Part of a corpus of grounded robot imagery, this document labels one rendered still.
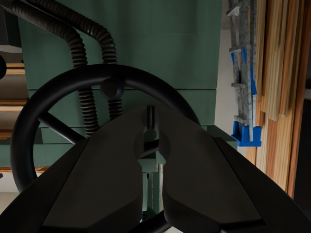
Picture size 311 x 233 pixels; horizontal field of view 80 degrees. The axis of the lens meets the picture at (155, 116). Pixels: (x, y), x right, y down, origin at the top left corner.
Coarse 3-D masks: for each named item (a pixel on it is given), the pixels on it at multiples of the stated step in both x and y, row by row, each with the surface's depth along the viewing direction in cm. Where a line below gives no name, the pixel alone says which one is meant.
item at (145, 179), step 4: (144, 172) 38; (144, 176) 38; (148, 176) 40; (144, 180) 38; (144, 184) 38; (144, 188) 38; (144, 192) 38; (144, 196) 39; (144, 200) 39; (144, 204) 39; (144, 208) 39
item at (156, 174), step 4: (160, 164) 85; (160, 168) 86; (156, 172) 86; (160, 172) 86; (156, 176) 86; (160, 176) 87; (156, 180) 86; (160, 180) 87; (156, 184) 87; (160, 184) 88; (156, 188) 87; (160, 188) 88; (156, 192) 88; (160, 192) 88; (156, 196) 88; (160, 196) 89; (156, 200) 88; (160, 200) 89; (156, 204) 89; (160, 204) 90; (156, 208) 89; (160, 208) 90; (156, 212) 90
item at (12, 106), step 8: (8, 64) 241; (16, 64) 241; (8, 72) 245; (16, 72) 244; (24, 72) 244; (0, 104) 253; (8, 104) 253; (16, 104) 252; (24, 104) 252; (0, 136) 270; (8, 136) 270; (0, 168) 278; (8, 168) 278; (0, 176) 326
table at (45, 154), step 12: (216, 132) 54; (0, 144) 45; (36, 144) 45; (48, 144) 45; (60, 144) 45; (72, 144) 46; (0, 156) 45; (36, 156) 46; (48, 156) 46; (60, 156) 46; (144, 156) 38; (156, 156) 47; (144, 168) 37; (156, 168) 38
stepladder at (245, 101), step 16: (240, 0) 112; (256, 0) 110; (240, 16) 115; (240, 32) 118; (240, 48) 117; (240, 64) 134; (240, 80) 137; (240, 96) 140; (240, 112) 138; (240, 128) 141; (256, 128) 126; (240, 144) 130; (256, 144) 130
